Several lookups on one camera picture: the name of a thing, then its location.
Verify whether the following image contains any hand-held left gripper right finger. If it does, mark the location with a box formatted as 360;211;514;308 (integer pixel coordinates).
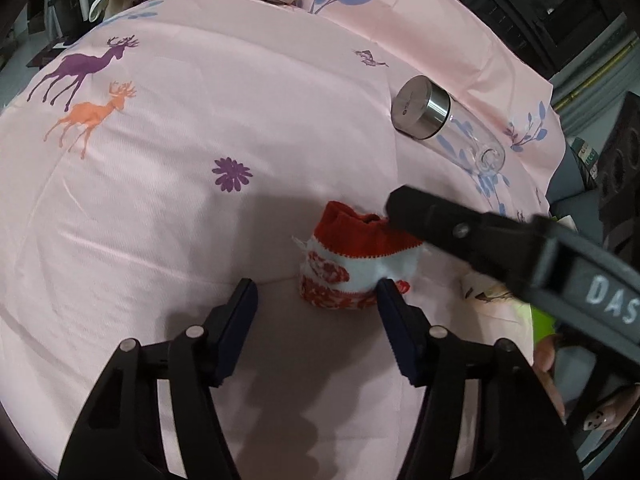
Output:
376;279;585;480

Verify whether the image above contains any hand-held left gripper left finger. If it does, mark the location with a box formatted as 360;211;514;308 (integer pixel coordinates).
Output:
57;277;260;480

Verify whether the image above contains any red and white sock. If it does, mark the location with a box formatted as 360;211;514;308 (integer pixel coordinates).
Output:
292;201;425;312

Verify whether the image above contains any green cardboard box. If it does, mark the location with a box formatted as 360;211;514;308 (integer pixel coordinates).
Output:
530;305;558;346

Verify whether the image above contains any striped cushion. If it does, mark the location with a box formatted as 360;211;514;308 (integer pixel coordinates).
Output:
572;135;608;191

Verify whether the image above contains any person's right hand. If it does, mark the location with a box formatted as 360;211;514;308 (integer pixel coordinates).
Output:
532;335;640;433

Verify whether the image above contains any pink printed bed sheet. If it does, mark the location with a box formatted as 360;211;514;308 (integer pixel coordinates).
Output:
0;0;566;480

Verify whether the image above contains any yellow pipe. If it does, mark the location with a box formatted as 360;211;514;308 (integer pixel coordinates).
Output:
550;35;640;108

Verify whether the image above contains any black box with round holes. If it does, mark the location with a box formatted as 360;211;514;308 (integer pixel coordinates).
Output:
597;95;640;261

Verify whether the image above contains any beige drink carton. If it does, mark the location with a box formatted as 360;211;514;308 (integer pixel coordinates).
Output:
460;275;533;323

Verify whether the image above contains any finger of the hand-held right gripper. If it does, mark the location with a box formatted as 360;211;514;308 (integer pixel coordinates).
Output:
385;185;640;348

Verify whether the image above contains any clear glass bottle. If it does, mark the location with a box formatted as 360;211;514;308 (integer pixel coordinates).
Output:
391;75;507;175

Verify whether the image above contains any grey sofa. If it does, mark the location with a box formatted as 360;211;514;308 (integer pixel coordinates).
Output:
545;150;608;241

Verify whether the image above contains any dark window frame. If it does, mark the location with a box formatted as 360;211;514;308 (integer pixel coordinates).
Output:
415;0;626;81

